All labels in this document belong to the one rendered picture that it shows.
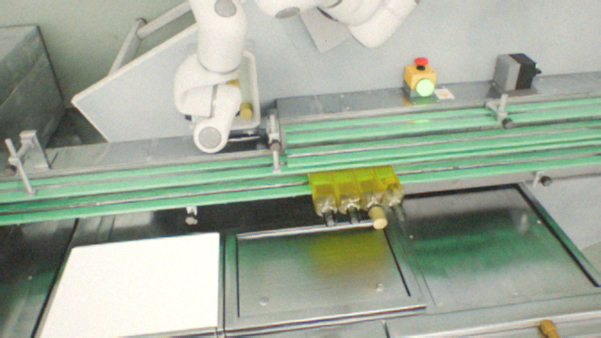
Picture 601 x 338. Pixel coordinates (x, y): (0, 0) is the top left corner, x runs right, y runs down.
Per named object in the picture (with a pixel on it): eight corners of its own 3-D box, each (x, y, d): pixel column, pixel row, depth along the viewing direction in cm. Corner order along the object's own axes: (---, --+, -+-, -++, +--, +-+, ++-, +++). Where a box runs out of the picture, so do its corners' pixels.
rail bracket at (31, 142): (43, 159, 139) (15, 208, 120) (21, 107, 129) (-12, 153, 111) (60, 157, 139) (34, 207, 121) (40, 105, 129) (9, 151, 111)
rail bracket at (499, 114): (478, 106, 135) (501, 130, 124) (484, 82, 131) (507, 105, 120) (493, 105, 135) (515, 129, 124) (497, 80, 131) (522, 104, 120)
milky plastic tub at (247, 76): (199, 118, 141) (198, 133, 134) (187, 44, 128) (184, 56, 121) (259, 113, 142) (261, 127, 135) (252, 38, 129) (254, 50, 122)
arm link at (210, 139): (198, 83, 101) (243, 89, 102) (199, 76, 111) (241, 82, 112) (191, 153, 105) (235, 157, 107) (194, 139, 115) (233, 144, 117)
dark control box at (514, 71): (491, 79, 145) (504, 91, 138) (496, 54, 140) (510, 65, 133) (517, 77, 145) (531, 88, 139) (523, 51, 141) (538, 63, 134)
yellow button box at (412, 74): (402, 86, 143) (410, 97, 137) (404, 63, 138) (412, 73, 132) (425, 84, 143) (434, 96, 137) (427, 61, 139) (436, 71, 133)
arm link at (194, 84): (244, 38, 93) (233, 95, 112) (175, 28, 90) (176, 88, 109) (241, 75, 89) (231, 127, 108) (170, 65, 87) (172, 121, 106)
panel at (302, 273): (71, 252, 134) (32, 359, 107) (68, 244, 133) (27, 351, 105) (387, 218, 141) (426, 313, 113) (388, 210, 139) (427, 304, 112)
